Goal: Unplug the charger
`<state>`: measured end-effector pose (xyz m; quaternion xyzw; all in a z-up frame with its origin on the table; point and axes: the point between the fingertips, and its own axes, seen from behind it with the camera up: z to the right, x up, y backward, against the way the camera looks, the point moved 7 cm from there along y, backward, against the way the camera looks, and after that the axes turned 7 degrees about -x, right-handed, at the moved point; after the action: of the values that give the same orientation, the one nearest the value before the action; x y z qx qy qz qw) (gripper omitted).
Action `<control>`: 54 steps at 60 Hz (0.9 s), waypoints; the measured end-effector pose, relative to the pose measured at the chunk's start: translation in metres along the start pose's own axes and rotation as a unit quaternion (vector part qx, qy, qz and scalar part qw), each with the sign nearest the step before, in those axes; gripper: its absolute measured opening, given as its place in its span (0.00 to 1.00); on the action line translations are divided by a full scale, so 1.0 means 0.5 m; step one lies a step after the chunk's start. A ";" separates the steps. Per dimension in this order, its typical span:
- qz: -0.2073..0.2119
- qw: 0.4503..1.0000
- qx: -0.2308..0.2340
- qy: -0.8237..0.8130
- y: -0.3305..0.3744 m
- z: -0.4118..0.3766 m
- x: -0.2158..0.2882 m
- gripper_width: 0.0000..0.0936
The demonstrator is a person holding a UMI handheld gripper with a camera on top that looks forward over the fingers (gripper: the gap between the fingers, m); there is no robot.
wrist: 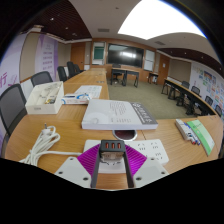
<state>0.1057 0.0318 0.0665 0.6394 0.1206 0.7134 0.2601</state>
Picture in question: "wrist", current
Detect wooden door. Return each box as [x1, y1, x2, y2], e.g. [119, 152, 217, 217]
[157, 54, 171, 85]
[70, 42, 86, 71]

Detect row of black office chairs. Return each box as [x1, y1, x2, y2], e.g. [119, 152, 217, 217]
[56, 60, 83, 83]
[181, 79, 224, 116]

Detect red marker pen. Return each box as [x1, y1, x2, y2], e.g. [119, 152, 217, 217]
[186, 130, 196, 144]

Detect white remote control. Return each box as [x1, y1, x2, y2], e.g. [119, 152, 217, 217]
[175, 118, 194, 141]

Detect wooden desk with black legs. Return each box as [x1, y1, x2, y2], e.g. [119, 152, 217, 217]
[110, 67, 140, 88]

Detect white printed paper sheet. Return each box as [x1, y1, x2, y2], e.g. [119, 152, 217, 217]
[73, 84, 103, 100]

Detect white pink-lettered wall banner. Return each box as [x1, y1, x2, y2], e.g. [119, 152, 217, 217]
[0, 33, 28, 98]

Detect white book with dark stripe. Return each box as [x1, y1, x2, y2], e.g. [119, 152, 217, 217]
[81, 98, 159, 131]

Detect black charger block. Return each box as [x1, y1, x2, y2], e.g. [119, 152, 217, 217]
[98, 139, 127, 165]

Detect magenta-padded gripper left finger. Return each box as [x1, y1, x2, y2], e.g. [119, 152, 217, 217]
[54, 143, 102, 190]

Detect small wooden side desk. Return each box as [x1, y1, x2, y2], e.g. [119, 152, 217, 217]
[147, 71, 160, 85]

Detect green wall board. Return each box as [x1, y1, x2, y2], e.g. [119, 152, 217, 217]
[91, 41, 106, 65]

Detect white power strip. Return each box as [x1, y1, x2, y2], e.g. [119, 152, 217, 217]
[83, 139, 170, 174]

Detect white power strip cable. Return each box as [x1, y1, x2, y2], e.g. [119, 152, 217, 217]
[19, 123, 84, 167]

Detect long wooden conference table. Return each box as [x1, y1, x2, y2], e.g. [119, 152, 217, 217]
[161, 78, 218, 118]

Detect small white blue box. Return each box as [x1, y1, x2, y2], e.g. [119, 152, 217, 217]
[60, 92, 92, 106]

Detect black mesh office chair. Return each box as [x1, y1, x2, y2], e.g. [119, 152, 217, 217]
[0, 83, 28, 138]
[30, 70, 54, 88]

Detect group of colourful wall pictures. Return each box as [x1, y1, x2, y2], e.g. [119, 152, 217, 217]
[191, 66, 224, 104]

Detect black desk chair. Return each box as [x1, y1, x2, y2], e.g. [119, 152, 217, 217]
[112, 63, 123, 84]

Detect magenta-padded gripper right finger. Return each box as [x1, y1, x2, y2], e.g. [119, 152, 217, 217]
[124, 144, 170, 189]

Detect green booklet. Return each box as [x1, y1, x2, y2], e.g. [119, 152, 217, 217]
[185, 119, 216, 157]

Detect large black wall screen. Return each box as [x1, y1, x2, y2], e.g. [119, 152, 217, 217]
[107, 43, 145, 69]

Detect white wall board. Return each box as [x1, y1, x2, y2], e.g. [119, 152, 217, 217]
[143, 49, 156, 72]

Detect purple wall banner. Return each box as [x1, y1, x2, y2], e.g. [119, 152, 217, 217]
[34, 34, 59, 81]

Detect large bright ceiling light panel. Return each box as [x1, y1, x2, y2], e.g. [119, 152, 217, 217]
[117, 0, 207, 41]

